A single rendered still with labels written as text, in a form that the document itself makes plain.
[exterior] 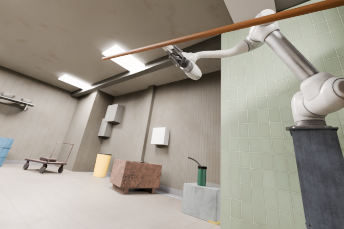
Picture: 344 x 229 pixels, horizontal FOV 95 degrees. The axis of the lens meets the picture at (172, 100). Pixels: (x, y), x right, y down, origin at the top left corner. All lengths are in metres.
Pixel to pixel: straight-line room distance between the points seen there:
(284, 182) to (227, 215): 0.61
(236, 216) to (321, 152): 1.03
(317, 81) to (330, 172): 0.49
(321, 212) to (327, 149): 0.32
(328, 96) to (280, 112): 0.83
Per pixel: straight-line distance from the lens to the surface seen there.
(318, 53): 2.18
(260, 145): 1.85
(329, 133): 1.26
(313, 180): 1.22
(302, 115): 1.30
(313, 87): 1.16
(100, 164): 5.90
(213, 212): 2.76
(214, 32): 0.87
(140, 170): 3.84
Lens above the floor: 0.72
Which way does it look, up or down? 21 degrees up
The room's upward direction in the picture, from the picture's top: 7 degrees clockwise
